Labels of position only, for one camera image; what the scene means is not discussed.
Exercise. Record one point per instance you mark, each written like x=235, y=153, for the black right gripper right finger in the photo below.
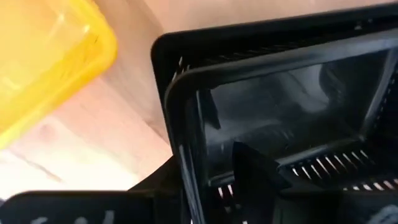
x=255, y=186

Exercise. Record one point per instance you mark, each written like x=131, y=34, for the black plastic slotted basket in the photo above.
x=280, y=102
x=217, y=40

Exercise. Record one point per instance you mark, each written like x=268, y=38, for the yellow plastic slotted basket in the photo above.
x=46, y=62

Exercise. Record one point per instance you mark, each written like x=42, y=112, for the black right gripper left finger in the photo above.
x=164, y=186

